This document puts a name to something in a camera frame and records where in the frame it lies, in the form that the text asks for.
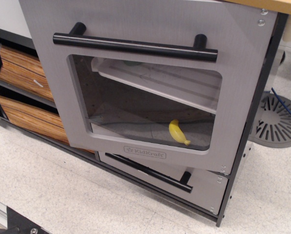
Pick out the black oven door handle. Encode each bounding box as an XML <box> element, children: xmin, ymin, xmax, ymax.
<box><xmin>53</xmin><ymin>22</ymin><xmax>218</xmax><ymax>62</ymax></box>

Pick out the grey toy oven door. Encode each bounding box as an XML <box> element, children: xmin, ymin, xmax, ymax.
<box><xmin>20</xmin><ymin>0</ymin><xmax>278</xmax><ymax>174</ymax></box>

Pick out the white oven shelf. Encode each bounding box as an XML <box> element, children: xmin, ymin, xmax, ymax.
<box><xmin>91</xmin><ymin>58</ymin><xmax>222</xmax><ymax>114</ymax></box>

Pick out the upper wood grain bin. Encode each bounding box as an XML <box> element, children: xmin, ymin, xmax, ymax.
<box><xmin>0</xmin><ymin>46</ymin><xmax>54</xmax><ymax>102</ymax></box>

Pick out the wood grain bin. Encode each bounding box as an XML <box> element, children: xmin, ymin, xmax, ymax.
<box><xmin>0</xmin><ymin>46</ymin><xmax>54</xmax><ymax>102</ymax></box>
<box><xmin>0</xmin><ymin>94</ymin><xmax>95</xmax><ymax>154</ymax></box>

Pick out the lower wood grain bin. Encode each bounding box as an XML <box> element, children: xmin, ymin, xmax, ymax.
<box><xmin>0</xmin><ymin>94</ymin><xmax>95</xmax><ymax>154</ymax></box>

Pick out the green toy item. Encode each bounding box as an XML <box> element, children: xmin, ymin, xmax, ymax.
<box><xmin>123</xmin><ymin>60</ymin><xmax>142</xmax><ymax>66</ymax></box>

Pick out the yellow toy banana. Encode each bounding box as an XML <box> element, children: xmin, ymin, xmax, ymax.
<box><xmin>169</xmin><ymin>119</ymin><xmax>191</xmax><ymax>146</ymax></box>

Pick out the grey lower drawer front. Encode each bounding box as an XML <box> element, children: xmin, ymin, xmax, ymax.
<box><xmin>98</xmin><ymin>152</ymin><xmax>228</xmax><ymax>215</ymax></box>

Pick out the grey round slotted base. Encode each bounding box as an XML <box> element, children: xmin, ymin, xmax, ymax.
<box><xmin>249</xmin><ymin>93</ymin><xmax>291</xmax><ymax>148</ymax></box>

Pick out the wooden countertop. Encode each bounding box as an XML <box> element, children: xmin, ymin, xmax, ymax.
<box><xmin>228</xmin><ymin>0</ymin><xmax>291</xmax><ymax>15</ymax></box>

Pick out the black toy kitchen frame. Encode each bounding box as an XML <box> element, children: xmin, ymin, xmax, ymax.
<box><xmin>0</xmin><ymin>12</ymin><xmax>289</xmax><ymax>228</ymax></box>

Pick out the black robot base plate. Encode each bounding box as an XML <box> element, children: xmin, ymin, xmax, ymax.
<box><xmin>0</xmin><ymin>206</ymin><xmax>49</xmax><ymax>234</ymax></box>

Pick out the black drawer handle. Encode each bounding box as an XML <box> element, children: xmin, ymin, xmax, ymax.
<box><xmin>105</xmin><ymin>153</ymin><xmax>193</xmax><ymax>193</ymax></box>

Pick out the blue cable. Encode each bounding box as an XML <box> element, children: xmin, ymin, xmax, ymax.
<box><xmin>271</xmin><ymin>87</ymin><xmax>291</xmax><ymax>125</ymax></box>

